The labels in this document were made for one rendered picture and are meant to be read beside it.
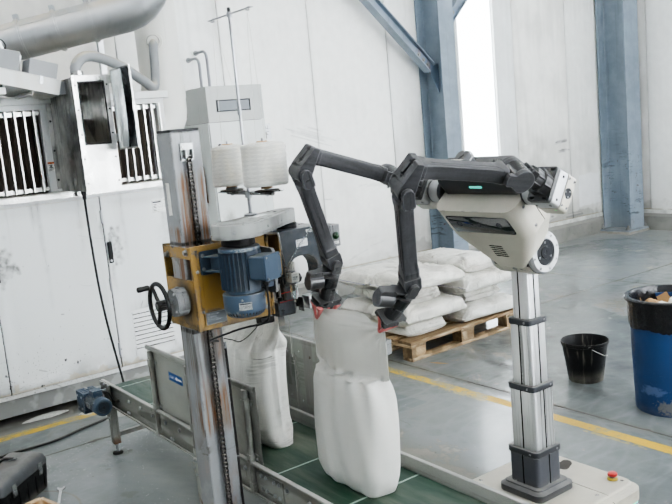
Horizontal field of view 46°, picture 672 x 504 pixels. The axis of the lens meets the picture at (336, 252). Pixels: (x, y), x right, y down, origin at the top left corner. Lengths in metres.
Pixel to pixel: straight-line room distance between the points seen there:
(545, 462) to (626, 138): 8.46
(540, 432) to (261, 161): 1.45
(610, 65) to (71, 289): 8.02
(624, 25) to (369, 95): 3.99
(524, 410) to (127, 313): 3.38
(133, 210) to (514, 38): 5.88
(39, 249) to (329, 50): 3.95
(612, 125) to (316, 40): 4.81
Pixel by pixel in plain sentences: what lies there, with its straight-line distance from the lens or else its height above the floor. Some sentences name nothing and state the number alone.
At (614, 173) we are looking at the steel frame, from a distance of 11.49.
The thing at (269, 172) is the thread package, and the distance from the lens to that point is 2.82.
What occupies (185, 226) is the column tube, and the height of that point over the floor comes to 1.41.
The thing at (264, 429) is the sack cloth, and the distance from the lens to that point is 3.51.
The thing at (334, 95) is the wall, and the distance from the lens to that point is 8.26.
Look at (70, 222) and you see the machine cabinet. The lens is 5.60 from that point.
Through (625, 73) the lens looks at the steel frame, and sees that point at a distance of 11.16.
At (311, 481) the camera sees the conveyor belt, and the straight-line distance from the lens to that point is 3.20.
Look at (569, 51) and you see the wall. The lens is 11.00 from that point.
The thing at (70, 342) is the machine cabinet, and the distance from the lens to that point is 5.68.
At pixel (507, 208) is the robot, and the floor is 1.39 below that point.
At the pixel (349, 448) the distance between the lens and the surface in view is 3.00.
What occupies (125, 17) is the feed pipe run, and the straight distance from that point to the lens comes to 5.37.
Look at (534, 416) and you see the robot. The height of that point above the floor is 0.58.
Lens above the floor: 1.70
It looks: 9 degrees down
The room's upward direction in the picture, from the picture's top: 5 degrees counter-clockwise
